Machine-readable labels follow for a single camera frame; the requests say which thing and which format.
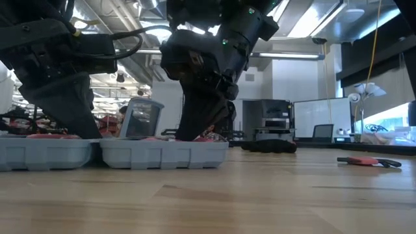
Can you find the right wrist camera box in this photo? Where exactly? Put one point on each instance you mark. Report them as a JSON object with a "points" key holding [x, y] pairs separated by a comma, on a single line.
{"points": [[195, 13]]}

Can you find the black background robot arm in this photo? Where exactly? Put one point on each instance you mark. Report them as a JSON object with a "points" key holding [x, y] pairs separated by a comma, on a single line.
{"points": [[19, 125]]}

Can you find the black metal table frame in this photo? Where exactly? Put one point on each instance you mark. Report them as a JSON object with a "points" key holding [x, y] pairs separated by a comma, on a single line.
{"points": [[357, 147]]}

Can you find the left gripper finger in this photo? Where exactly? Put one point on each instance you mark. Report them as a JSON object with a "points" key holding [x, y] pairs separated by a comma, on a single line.
{"points": [[68, 107]]}

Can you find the white board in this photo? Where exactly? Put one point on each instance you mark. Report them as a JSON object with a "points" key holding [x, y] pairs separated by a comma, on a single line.
{"points": [[325, 112]]}

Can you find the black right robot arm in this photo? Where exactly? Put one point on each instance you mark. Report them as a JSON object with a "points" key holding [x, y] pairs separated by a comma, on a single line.
{"points": [[250, 32]]}

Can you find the dark equipment rack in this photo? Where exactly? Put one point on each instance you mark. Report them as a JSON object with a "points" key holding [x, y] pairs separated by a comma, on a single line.
{"points": [[273, 120]]}

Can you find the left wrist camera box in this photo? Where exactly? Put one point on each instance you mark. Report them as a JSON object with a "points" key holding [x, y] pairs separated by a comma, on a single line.
{"points": [[97, 53]]}

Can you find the white ceiling access point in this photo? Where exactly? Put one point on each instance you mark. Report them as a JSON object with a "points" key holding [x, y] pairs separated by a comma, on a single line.
{"points": [[352, 15]]}

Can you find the grey plastic tool case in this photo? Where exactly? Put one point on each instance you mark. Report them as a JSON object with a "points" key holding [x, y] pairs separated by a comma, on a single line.
{"points": [[146, 154]]}

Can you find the red and black utility knife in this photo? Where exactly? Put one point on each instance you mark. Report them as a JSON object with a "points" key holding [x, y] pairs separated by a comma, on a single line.
{"points": [[360, 160]]}

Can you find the light grey mesh office chair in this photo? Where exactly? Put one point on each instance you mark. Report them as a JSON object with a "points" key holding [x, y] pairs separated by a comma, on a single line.
{"points": [[143, 118]]}

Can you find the white multi-head floor lamp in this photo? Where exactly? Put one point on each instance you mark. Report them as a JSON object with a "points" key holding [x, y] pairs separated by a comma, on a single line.
{"points": [[370, 89]]}

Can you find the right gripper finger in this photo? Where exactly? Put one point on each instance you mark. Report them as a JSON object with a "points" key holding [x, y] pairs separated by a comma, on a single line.
{"points": [[230, 117], [201, 117]]}

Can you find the grey wall vent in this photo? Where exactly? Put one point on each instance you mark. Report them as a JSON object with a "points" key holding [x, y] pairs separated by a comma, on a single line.
{"points": [[249, 77]]}

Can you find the small black desk robot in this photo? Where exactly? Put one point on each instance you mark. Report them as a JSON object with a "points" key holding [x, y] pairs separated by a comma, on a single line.
{"points": [[169, 131]]}

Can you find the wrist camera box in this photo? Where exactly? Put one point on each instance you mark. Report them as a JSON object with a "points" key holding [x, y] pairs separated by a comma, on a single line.
{"points": [[195, 13], [97, 53]]}

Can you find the person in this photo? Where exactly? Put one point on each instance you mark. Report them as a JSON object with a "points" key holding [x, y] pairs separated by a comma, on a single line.
{"points": [[123, 110], [211, 135]]}

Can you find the long ceiling light bar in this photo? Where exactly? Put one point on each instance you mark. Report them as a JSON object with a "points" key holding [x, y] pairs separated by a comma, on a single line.
{"points": [[286, 55]]}

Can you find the silver spiral air duct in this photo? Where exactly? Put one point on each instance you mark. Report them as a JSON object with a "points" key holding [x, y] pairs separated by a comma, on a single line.
{"points": [[136, 68]]}

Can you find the red storage boxes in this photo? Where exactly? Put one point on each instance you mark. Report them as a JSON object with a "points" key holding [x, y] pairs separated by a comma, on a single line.
{"points": [[109, 125]]}

